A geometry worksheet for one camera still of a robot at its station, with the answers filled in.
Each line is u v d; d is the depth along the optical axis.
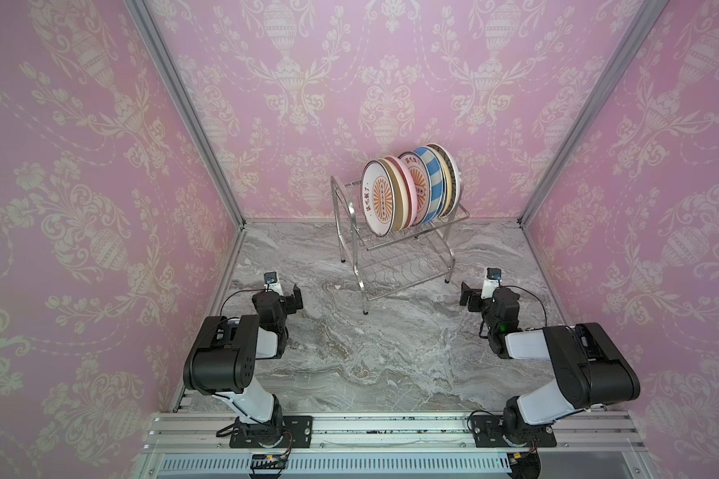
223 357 0.47
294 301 0.90
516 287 0.79
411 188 0.70
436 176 0.73
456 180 0.72
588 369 0.46
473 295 0.85
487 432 0.73
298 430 0.75
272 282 0.82
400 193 0.69
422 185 0.76
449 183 0.72
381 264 1.08
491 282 0.81
